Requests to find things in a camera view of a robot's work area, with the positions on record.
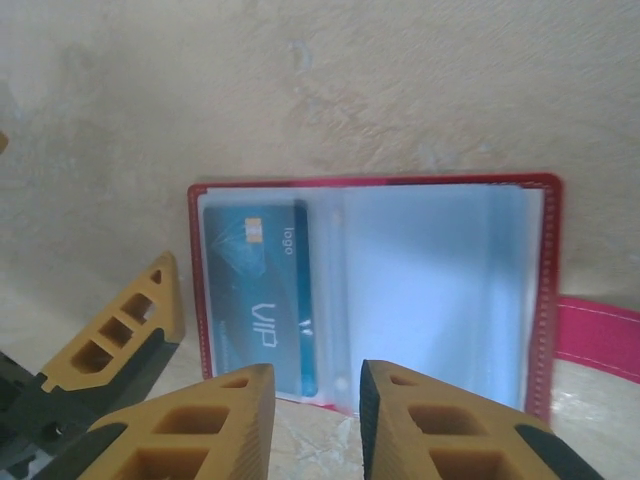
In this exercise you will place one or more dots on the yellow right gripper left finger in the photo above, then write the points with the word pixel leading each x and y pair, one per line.
pixel 252 440

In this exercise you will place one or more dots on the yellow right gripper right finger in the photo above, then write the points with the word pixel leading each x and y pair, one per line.
pixel 387 440

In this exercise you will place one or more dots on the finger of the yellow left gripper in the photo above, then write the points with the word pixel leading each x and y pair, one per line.
pixel 3 144
pixel 165 300

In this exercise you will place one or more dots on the blue VIP logo card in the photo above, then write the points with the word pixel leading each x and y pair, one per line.
pixel 260 280

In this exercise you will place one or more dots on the red leather card holder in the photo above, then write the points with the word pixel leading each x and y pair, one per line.
pixel 425 300

